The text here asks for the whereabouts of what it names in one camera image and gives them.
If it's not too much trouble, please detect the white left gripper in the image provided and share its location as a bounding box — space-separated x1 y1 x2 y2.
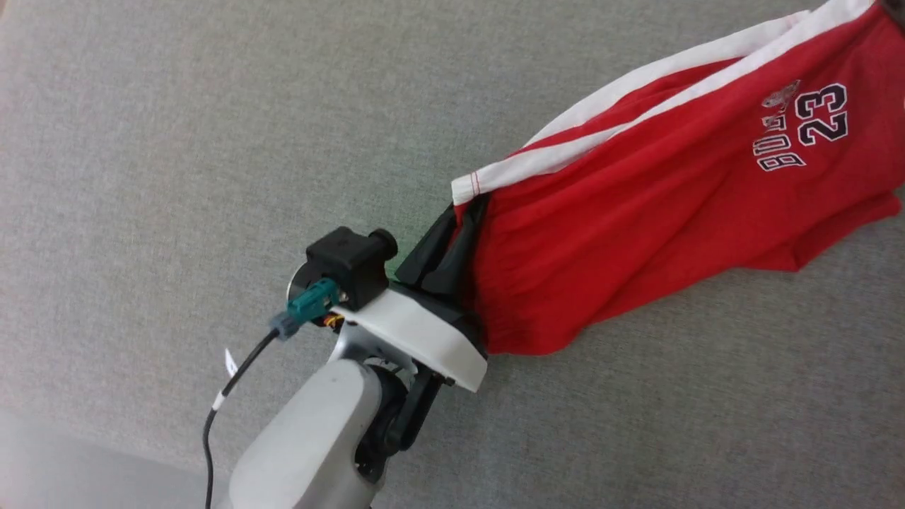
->
331 194 490 394

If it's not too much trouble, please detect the red basketball shorts white trim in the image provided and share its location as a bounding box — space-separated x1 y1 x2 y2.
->
451 0 905 356

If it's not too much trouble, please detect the grey-green fabric sofa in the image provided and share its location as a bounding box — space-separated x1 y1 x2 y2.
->
0 0 905 509

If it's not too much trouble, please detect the black cable teal connector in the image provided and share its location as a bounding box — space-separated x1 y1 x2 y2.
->
203 278 344 509

